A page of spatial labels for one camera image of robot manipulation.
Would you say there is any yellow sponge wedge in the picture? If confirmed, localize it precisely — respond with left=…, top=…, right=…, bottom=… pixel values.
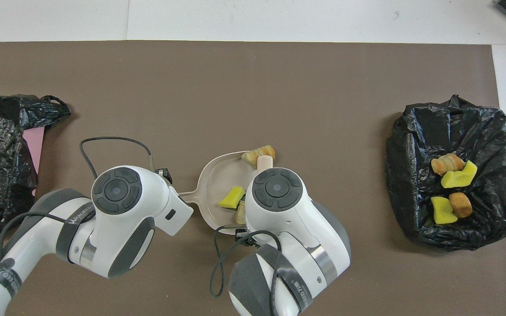
left=218, top=186, right=246, bottom=209

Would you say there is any beige plastic dustpan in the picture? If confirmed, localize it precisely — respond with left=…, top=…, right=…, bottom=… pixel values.
left=177, top=151, right=259, bottom=231

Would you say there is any long beige sponge piece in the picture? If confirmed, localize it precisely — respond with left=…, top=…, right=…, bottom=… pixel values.
left=241, top=145, right=276, bottom=167

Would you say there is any yellow sponge chunk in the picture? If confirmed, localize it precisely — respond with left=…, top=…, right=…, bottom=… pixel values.
left=430, top=196, right=459, bottom=225

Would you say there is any orange tinted beige sponge piece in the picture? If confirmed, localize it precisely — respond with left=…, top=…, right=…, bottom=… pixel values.
left=431, top=153, right=466, bottom=176

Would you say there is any brown sponge lump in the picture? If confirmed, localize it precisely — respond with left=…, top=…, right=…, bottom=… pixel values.
left=449, top=192, right=473, bottom=219

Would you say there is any notched yellow sponge piece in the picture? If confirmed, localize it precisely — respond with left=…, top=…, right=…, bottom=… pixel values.
left=441, top=160, right=478, bottom=189

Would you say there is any pink plastic bin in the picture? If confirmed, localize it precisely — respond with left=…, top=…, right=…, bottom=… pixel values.
left=24, top=127, right=45, bottom=197

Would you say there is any black bag lined bin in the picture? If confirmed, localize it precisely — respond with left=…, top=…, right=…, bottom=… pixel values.
left=385, top=94, right=506, bottom=251

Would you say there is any brown table mat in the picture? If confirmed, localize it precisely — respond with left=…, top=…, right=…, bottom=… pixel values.
left=0, top=40, right=506, bottom=316

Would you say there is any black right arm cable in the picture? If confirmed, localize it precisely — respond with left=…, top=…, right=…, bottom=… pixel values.
left=210, top=225, right=282, bottom=316

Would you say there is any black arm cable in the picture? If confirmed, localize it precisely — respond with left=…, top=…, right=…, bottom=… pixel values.
left=210, top=225, right=282, bottom=316
left=0, top=136, right=155, bottom=316

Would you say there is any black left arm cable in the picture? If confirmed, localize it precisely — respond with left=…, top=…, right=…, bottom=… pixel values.
left=0, top=136, right=155, bottom=316

